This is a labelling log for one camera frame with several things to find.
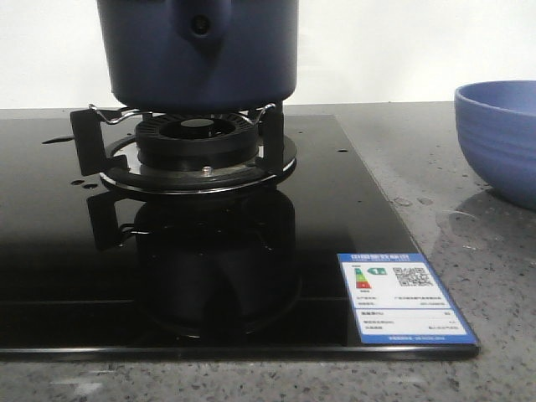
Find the blue ceramic bowl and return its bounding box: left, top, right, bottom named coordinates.
left=455, top=80, right=535, bottom=210

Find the dark blue pot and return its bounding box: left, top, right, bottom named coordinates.
left=96, top=0, right=299, bottom=112

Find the right black gas burner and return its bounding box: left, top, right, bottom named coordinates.
left=100, top=111, right=296, bottom=194

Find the blue energy label sticker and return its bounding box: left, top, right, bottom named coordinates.
left=338, top=253, right=477, bottom=346

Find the black glass gas stove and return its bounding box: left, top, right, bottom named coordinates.
left=1, top=116, right=480, bottom=361

